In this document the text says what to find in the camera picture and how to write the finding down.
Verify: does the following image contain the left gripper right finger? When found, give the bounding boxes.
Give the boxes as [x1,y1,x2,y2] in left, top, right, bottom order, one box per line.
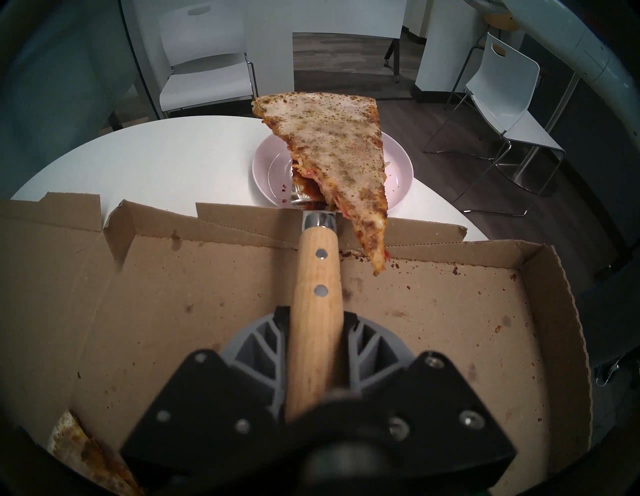
[342,310,517,482]

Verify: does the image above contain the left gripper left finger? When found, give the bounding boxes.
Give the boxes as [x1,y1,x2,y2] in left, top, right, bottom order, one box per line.
[120,306,291,474]

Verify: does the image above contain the wooden handled metal spatula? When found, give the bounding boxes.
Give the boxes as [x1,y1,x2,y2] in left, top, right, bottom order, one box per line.
[284,160,347,422]

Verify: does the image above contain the large cheese pizza slice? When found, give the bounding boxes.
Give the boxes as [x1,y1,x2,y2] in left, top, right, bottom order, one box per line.
[251,91,390,277]

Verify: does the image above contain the open cardboard pizza box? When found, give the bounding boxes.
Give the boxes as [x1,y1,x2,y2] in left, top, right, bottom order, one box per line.
[0,192,593,496]

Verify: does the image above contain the small browned pizza slice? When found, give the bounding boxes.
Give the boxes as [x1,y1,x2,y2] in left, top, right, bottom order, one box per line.
[47,410,146,496]

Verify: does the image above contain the pink round plate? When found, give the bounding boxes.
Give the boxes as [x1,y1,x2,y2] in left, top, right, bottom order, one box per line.
[251,131,415,211]

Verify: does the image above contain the white plastic chair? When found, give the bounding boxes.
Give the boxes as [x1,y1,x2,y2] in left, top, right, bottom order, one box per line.
[422,32,566,218]
[159,0,258,118]

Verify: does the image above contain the white partition panel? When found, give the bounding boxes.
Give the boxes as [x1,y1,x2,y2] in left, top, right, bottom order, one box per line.
[292,0,408,83]
[414,0,481,94]

